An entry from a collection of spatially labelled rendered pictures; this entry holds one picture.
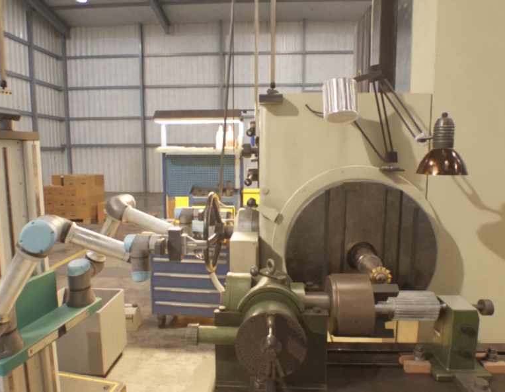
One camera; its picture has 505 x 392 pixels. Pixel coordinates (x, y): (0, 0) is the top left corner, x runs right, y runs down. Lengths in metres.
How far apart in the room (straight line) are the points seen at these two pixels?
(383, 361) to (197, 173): 2.74
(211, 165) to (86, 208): 5.87
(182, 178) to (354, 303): 2.82
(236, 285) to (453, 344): 0.67
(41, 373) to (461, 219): 2.21
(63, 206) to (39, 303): 7.39
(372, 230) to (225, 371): 0.69
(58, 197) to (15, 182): 7.44
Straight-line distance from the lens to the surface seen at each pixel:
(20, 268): 1.53
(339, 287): 1.07
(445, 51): 1.55
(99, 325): 2.82
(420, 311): 1.18
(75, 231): 1.60
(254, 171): 1.81
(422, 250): 1.41
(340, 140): 1.38
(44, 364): 2.31
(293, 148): 1.36
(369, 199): 1.30
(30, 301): 2.04
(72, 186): 9.21
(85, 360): 3.00
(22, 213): 2.05
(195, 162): 3.59
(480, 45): 1.62
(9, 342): 1.80
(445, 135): 1.18
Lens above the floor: 1.67
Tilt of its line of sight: 7 degrees down
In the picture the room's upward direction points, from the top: straight up
